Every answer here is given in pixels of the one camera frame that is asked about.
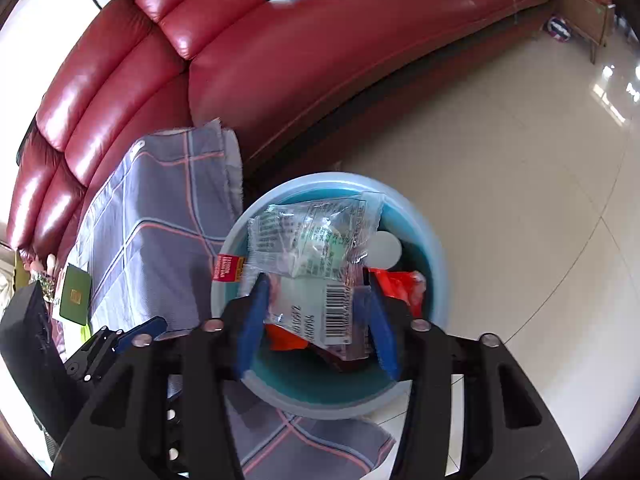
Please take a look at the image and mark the red plastic snack bag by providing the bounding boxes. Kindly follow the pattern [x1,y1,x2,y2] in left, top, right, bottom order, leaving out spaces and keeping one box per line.
[266,268,426,361]

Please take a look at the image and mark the clear barcode plastic bag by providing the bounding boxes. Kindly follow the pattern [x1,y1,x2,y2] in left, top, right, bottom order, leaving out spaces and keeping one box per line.
[240,192,384,362]

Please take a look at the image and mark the bag of colourful beads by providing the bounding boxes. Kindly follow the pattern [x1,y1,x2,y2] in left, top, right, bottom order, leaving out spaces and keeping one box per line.
[25,254,56,304]

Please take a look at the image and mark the green white biscuit box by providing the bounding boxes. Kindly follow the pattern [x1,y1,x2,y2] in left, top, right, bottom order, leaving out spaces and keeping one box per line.
[56,264,92,326]

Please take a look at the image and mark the grey plaid cloth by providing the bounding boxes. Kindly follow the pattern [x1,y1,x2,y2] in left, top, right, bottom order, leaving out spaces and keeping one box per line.
[67,120,395,479]

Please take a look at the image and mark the white detox supplement bottle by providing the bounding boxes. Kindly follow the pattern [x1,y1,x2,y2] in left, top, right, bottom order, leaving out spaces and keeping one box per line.
[364,231,402,270]

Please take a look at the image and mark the red leather sofa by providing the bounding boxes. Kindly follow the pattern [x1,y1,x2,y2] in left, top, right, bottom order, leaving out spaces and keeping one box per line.
[6,0,554,258]

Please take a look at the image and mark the wooden side table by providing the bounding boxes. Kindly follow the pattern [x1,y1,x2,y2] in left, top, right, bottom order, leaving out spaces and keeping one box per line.
[558,0,615,64]

